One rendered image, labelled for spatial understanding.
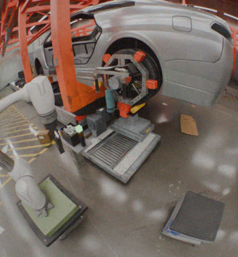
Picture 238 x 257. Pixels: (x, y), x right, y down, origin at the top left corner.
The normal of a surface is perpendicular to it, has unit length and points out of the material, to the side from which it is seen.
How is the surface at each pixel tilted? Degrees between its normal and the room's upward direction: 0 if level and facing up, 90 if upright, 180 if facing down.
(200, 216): 0
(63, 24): 90
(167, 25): 90
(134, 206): 0
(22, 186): 9
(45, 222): 3
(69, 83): 90
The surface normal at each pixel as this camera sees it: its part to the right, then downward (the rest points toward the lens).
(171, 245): -0.04, -0.80
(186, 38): -0.62, 0.49
